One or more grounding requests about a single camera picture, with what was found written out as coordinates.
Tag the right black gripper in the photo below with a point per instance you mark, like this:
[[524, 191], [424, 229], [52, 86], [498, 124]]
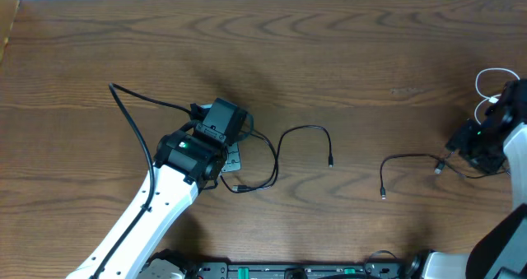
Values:
[[459, 138]]

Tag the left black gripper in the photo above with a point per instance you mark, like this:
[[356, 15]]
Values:
[[232, 159]]

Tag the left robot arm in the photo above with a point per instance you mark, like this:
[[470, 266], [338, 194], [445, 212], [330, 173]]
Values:
[[185, 161]]

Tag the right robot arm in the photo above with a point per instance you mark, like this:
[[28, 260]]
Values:
[[502, 252]]

